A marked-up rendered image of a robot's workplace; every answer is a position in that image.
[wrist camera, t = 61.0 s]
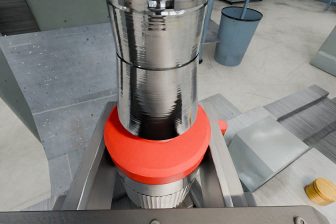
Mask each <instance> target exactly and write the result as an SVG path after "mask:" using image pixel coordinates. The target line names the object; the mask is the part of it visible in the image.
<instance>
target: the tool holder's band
mask: <svg viewBox="0 0 336 224"><path fill-rule="evenodd" d="M210 138H211V125H210V122H209V119H208V116H207V114H206V113H205V111H204V109H203V108H202V107H201V106H200V105H199V104H198V113H197V117H196V120H195V122H194V124H193V125H192V126H191V127H190V128H189V129H188V130H187V131H186V132H184V133H183V134H181V135H179V136H177V137H175V138H174V139H172V140H169V141H166V142H160V143H155V142H149V141H146V140H144V139H142V138H140V137H138V136H136V135H134V134H132V133H130V132H129V131H128V130H126V129H125V128H124V126H123V125H122V124H121V122H120V120H119V117H118V109H117V104H116V105H115V106H114V108H113V109H112V110H111V112H110V113H109V115H108V117H107V119H106V122H105V125H104V141H105V145H106V147H107V150H108V152H109V154H110V157H111V159H112V161H113V162H114V164H115V165H116V167H117V168H118V169H119V170H120V171H121V172H122V173H124V174H125V175H126V176H128V177H129V178H131V179H133V180H135V181H138V182H141V183H144V184H151V185H163V184H169V183H173V182H176V181H178V180H180V179H182V178H184V177H186V176H187V175H189V174H190V173H191V172H193V171H194V170H195V169H196V168H197V166H198V165H199V164H200V163H201V161H202V159H203V158H204V155H205V153H206V150H207V148H208V145H209V143H210Z"/></svg>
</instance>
